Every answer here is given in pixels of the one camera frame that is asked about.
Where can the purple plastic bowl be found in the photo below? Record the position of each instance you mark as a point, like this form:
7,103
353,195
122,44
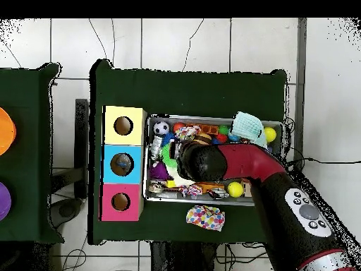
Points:
4,200

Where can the green spiky ball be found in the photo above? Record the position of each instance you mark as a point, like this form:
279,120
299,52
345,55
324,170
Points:
168,153

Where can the black and white soccer ball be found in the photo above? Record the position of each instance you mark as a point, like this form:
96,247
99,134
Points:
161,128

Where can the orange plastic bowl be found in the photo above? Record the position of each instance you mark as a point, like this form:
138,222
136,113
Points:
5,131

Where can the orange plastic toy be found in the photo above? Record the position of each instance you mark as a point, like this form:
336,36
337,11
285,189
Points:
210,186

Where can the yellow ball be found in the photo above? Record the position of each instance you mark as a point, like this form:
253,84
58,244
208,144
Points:
235,189
270,134

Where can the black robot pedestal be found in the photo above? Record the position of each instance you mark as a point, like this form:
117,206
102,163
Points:
186,259

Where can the wooden box with three holes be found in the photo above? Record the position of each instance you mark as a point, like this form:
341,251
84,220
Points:
110,169

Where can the clear shallow bin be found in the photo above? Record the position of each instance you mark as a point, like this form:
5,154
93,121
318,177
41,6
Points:
152,195

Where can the silver crumpled packet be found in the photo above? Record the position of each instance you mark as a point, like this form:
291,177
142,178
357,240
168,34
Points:
155,148

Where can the mint green cloth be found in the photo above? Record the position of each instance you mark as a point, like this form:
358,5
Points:
248,127

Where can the dark green table cloth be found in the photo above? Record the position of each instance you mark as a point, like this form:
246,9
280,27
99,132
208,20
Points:
186,90
28,84

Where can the clear plastic packet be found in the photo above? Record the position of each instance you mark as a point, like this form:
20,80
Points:
121,165

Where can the colourful dotted packet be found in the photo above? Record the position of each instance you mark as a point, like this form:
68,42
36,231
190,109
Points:
188,132
206,218

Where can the black stand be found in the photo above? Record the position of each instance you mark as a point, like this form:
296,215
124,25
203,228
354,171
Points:
82,147

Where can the toy burger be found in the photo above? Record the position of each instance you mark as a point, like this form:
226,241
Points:
203,138

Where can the purple spiky ball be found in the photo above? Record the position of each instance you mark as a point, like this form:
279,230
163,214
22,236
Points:
159,171

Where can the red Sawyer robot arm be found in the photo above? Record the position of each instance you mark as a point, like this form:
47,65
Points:
293,214

